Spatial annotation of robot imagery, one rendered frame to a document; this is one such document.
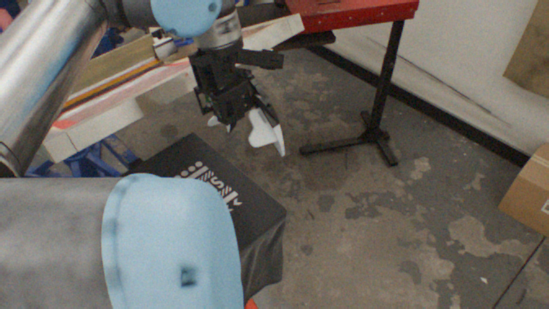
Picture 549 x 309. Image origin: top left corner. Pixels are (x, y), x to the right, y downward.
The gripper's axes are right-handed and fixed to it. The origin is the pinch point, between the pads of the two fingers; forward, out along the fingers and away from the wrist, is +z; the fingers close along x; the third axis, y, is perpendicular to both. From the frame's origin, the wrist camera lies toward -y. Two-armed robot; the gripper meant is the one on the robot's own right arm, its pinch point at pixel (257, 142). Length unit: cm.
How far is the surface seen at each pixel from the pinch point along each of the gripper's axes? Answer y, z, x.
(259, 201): -18, 46, -35
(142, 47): -16, -1, -74
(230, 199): -12, 44, -42
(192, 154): -15, 37, -65
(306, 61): -186, 99, -187
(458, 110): -200, 119, -68
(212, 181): -12, 41, -51
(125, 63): -8, 1, -73
